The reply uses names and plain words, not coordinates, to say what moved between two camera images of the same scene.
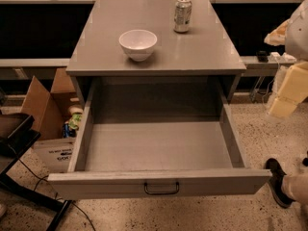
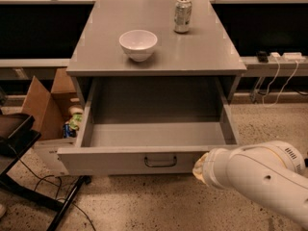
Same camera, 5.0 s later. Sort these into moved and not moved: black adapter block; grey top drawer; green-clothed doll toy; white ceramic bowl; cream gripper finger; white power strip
Moved: cream gripper finger; grey top drawer
Not moved: black adapter block; white ceramic bowl; green-clothed doll toy; white power strip
